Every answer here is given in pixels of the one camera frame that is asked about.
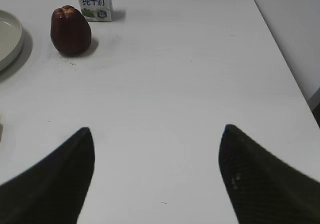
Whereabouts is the white blue milk carton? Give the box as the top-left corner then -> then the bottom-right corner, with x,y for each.
78,0 -> 113,22

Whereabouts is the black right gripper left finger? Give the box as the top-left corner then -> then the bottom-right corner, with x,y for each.
0,127 -> 95,224

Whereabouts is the dark red bell pepper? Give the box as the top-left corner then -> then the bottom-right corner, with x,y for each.
50,5 -> 92,56

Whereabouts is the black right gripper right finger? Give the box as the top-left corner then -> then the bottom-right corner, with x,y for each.
218,124 -> 320,224

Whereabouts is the grey-green ceramic plate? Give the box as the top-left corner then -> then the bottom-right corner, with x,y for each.
0,9 -> 24,71

